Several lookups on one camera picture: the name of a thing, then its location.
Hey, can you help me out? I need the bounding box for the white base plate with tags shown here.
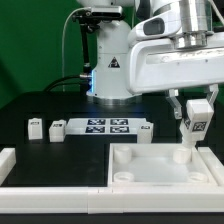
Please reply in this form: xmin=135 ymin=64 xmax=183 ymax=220
xmin=66 ymin=118 xmax=146 ymax=135

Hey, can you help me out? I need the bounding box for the white cable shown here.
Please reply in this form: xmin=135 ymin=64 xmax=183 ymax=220
xmin=61 ymin=7 xmax=92 ymax=93

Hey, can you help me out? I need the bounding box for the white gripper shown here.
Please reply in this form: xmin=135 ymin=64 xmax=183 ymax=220
xmin=126 ymin=16 xmax=224 ymax=120

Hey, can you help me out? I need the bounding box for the white square tabletop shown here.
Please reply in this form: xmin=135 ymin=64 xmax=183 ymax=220
xmin=108 ymin=143 xmax=218 ymax=187

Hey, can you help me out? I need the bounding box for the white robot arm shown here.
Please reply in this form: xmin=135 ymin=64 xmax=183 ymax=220
xmin=77 ymin=0 xmax=224 ymax=119

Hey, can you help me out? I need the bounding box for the black cable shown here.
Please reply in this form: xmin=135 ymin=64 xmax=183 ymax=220
xmin=43 ymin=75 xmax=93 ymax=93

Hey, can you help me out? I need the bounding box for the white U-shaped obstacle fence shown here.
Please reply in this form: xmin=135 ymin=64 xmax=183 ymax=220
xmin=0 ymin=146 xmax=224 ymax=214

